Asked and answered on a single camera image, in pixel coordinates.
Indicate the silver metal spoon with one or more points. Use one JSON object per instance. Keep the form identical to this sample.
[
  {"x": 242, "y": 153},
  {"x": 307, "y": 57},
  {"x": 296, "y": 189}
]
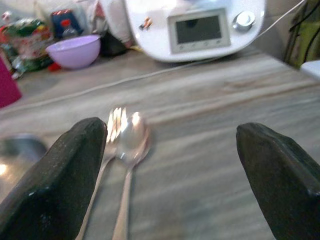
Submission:
[{"x": 132, "y": 142}]

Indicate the green and black bag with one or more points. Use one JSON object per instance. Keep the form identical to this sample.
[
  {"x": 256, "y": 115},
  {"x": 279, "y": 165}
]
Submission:
[{"x": 303, "y": 35}]

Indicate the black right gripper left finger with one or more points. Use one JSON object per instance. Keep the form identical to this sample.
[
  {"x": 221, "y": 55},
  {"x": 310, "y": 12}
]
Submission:
[{"x": 57, "y": 180}]

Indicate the dark blue package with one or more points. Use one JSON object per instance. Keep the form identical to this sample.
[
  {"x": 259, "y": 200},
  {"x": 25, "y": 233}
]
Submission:
[{"x": 65, "y": 18}]

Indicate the white plate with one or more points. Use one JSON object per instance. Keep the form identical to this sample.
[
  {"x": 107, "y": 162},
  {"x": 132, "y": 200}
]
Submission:
[{"x": 311, "y": 70}]

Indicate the white kitchen appliance with display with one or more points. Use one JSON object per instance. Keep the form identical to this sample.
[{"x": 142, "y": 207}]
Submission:
[{"x": 197, "y": 27}]

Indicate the white plastic bag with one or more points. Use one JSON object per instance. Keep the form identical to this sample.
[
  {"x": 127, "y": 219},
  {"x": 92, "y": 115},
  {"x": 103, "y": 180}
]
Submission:
[{"x": 110, "y": 17}]

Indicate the lilac plastic bowl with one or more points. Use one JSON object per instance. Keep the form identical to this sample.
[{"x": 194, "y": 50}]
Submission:
[{"x": 73, "y": 51}]

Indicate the black pouch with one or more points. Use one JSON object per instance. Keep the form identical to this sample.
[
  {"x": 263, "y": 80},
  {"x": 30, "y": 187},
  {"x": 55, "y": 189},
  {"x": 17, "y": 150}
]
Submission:
[{"x": 111, "y": 45}]

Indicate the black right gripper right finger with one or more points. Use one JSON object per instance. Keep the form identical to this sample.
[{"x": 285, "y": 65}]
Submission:
[{"x": 280, "y": 180}]

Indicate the magenta plastic container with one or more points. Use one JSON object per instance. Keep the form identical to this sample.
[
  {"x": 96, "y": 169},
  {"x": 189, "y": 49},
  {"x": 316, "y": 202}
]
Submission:
[{"x": 7, "y": 85}]

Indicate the colourful snack bag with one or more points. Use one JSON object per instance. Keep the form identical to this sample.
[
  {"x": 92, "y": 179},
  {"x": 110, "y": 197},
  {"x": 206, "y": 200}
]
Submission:
[{"x": 27, "y": 42}]

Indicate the silver metal fork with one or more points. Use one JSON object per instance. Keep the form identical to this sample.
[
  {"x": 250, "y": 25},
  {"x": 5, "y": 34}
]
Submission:
[{"x": 113, "y": 130}]

